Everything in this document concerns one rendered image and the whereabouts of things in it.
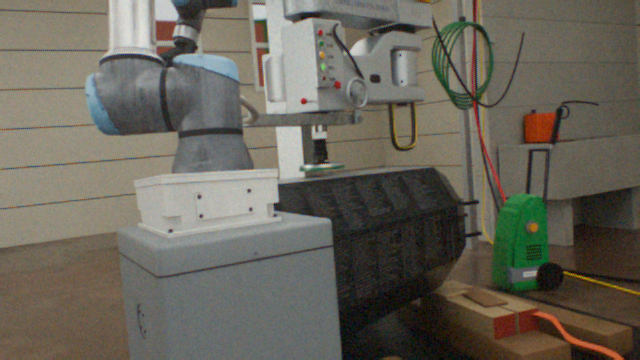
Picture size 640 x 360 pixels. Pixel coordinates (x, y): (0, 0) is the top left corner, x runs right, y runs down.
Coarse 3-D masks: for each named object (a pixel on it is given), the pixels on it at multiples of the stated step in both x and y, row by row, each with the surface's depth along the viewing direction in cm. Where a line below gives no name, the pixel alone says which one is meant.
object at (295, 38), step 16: (288, 32) 267; (304, 32) 260; (336, 32) 267; (288, 48) 268; (304, 48) 261; (336, 48) 267; (288, 64) 269; (304, 64) 262; (336, 64) 267; (288, 80) 271; (304, 80) 263; (336, 80) 267; (288, 96) 272; (304, 96) 264; (320, 96) 259; (336, 96) 266; (288, 112) 273; (304, 112) 266; (320, 112) 268
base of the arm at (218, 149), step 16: (224, 128) 128; (192, 144) 127; (208, 144) 127; (224, 144) 128; (240, 144) 131; (176, 160) 129; (192, 160) 126; (208, 160) 126; (224, 160) 126; (240, 160) 129
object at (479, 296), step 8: (440, 288) 283; (448, 288) 281; (456, 288) 280; (464, 288) 280; (472, 288) 279; (440, 296) 272; (448, 296) 269; (456, 296) 271; (464, 296) 270; (472, 296) 266; (480, 296) 265; (488, 296) 264; (480, 304) 255; (488, 304) 252; (496, 304) 252; (504, 304) 253
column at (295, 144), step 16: (272, 0) 334; (272, 16) 336; (272, 32) 337; (272, 48) 338; (288, 128) 338; (304, 128) 335; (288, 144) 339; (304, 144) 335; (288, 160) 340; (304, 160) 334; (288, 176) 341; (304, 176) 335
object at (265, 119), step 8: (264, 120) 243; (272, 120) 246; (280, 120) 249; (288, 120) 252; (296, 120) 256; (304, 120) 259; (312, 120) 262; (320, 120) 266; (328, 120) 270; (336, 120) 272; (344, 120) 277; (352, 120) 281; (360, 120) 280
